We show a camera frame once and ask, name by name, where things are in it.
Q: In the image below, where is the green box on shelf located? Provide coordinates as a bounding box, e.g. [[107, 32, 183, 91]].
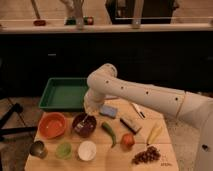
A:
[[64, 17, 95, 26]]

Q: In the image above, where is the metal fork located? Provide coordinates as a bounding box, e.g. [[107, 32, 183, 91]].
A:
[[74, 115, 89, 131]]

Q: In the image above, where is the green chili pepper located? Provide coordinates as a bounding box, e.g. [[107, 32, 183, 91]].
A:
[[101, 122, 116, 147]]

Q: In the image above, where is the black brush block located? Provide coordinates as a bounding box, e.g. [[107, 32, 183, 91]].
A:
[[120, 116, 141, 134]]

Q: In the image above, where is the orange bowl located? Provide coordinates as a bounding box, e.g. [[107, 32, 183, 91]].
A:
[[38, 112, 67, 139]]

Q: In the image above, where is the black tripod stand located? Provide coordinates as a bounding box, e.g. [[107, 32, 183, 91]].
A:
[[0, 103, 37, 142]]

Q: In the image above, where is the green plastic tray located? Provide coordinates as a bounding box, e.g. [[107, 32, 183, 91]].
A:
[[39, 78, 88, 112]]

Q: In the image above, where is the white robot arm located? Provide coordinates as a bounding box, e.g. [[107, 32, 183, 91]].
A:
[[84, 63, 213, 171]]

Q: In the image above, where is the orange tomato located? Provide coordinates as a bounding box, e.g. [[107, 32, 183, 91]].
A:
[[121, 133, 135, 148]]

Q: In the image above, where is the dark purple bowl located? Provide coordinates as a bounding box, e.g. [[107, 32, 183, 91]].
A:
[[72, 113, 97, 138]]

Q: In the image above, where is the blue sponge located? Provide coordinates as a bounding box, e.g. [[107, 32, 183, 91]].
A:
[[99, 105, 118, 119]]

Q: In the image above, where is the green plastic cup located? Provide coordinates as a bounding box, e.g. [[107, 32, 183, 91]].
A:
[[55, 142, 72, 159]]

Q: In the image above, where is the white handled knife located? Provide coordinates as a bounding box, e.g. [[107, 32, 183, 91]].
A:
[[132, 103, 145, 119]]

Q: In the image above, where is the bunch of dark grapes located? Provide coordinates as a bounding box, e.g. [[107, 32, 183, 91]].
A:
[[132, 146, 161, 164]]

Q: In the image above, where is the red object on shelf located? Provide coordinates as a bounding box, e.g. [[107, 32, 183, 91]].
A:
[[33, 20, 46, 26]]

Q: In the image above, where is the metal cup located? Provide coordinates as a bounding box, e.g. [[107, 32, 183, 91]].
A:
[[29, 141, 47, 159]]

